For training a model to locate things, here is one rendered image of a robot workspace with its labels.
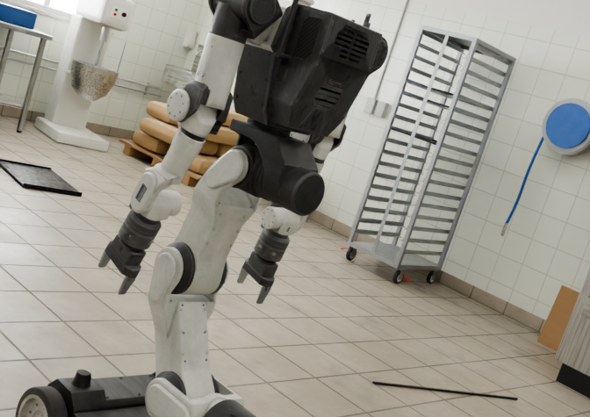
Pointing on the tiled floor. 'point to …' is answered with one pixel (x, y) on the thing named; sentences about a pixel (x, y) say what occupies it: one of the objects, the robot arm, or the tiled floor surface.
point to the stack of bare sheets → (38, 177)
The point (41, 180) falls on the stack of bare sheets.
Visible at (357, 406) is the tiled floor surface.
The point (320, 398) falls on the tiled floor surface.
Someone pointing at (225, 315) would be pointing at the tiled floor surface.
